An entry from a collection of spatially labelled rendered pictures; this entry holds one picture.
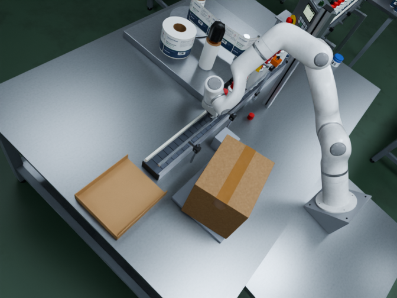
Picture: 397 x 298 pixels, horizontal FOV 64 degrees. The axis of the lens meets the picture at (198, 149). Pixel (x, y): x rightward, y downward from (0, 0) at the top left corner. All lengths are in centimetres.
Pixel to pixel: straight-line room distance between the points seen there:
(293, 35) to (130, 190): 94
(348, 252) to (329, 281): 20
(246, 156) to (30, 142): 97
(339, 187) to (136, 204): 94
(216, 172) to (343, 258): 80
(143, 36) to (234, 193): 121
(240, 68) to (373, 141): 256
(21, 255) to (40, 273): 16
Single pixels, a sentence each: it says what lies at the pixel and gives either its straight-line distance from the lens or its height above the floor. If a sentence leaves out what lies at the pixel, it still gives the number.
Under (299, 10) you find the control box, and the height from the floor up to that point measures 139.
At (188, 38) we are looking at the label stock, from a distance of 192.
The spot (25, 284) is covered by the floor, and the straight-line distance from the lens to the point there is 227.
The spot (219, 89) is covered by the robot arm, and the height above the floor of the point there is 124.
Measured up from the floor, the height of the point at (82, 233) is 22.
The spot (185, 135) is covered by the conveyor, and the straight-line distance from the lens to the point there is 163.
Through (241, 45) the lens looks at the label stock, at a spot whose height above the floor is 101.
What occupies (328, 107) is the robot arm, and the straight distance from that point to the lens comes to 145.
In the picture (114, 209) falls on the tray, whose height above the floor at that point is 83.
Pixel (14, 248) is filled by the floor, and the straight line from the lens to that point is 234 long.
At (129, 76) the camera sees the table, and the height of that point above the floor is 83.
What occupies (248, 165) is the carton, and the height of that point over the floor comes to 112.
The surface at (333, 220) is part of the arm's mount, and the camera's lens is 169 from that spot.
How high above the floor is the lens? 219
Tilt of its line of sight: 54 degrees down
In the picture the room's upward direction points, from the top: 25 degrees clockwise
